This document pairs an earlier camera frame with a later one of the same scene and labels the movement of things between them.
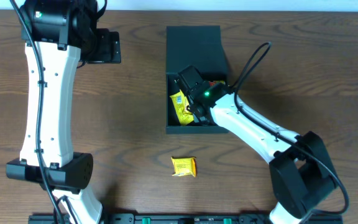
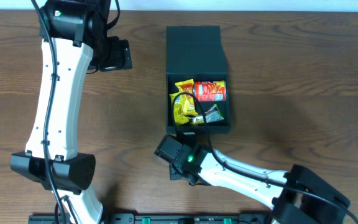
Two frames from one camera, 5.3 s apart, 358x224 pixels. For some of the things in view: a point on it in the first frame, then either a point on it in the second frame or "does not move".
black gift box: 199,46 does not move
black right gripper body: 183,82 → 175,171
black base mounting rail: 189,219 does not move
